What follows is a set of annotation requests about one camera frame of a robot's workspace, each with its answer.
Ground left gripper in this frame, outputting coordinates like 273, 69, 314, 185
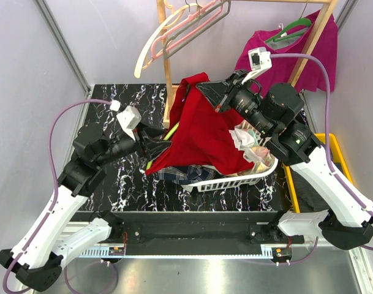
95, 121, 173, 167

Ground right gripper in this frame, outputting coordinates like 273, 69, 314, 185
197, 69, 274, 137

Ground yellow-green hanger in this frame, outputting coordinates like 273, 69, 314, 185
146, 122, 179, 170

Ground navy plaid skirt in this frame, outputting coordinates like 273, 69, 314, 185
156, 165, 222, 185

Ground red dress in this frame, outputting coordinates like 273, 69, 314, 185
146, 72, 254, 175

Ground white garment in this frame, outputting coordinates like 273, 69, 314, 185
229, 129, 256, 151

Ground cream plastic hanger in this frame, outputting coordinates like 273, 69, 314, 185
134, 1, 206, 78

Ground grey wire hanger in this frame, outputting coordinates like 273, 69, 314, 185
157, 1, 231, 59

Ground pink plastic hanger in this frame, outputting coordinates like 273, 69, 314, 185
136, 1, 231, 70

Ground pastel floral skirt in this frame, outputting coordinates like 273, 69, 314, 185
240, 120, 274, 175

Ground white plastic laundry basket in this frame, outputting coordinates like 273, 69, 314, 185
183, 124, 279, 192

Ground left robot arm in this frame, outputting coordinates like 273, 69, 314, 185
0, 122, 171, 292

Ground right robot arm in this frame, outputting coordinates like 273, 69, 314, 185
196, 70, 373, 250

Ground green hanger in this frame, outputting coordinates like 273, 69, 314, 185
265, 18, 312, 43

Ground magenta dress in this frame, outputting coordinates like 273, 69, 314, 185
235, 16, 338, 95

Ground wooden clothes rack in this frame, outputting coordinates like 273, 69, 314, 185
156, 0, 338, 128

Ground yellow plastic bin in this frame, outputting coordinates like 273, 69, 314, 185
282, 134, 353, 213

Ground folded dark clothes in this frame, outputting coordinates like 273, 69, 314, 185
291, 171, 330, 213

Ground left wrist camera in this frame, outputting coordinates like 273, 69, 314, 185
116, 105, 141, 141

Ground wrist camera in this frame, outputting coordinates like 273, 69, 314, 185
116, 105, 141, 141
242, 47, 272, 84

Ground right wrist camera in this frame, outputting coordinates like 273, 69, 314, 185
242, 47, 272, 84

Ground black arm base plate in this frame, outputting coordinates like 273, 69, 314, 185
58, 211, 305, 257

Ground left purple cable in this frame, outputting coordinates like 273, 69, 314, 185
2, 98, 119, 292

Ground purple cable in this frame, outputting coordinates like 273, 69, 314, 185
268, 53, 373, 252
2, 98, 119, 292

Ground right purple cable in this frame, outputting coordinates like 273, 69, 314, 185
268, 53, 373, 252

